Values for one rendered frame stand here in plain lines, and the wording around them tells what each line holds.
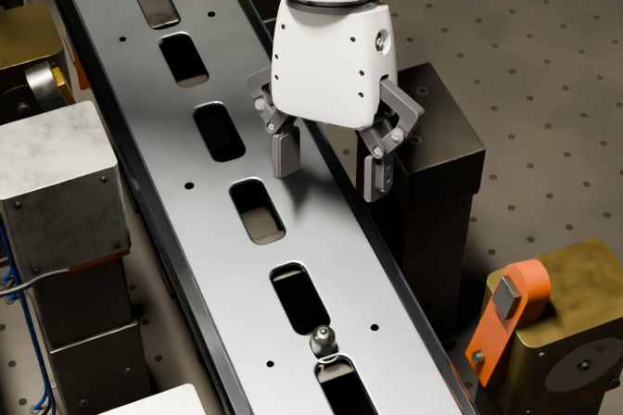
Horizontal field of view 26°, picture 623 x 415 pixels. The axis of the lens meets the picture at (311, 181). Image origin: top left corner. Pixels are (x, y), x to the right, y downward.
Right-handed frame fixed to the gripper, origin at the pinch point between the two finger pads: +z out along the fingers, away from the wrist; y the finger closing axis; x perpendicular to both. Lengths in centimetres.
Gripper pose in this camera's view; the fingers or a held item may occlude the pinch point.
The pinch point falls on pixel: (331, 175)
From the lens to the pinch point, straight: 114.7
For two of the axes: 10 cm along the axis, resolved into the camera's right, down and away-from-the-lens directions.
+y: -8.3, -2.1, 5.2
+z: 0.0, 9.3, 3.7
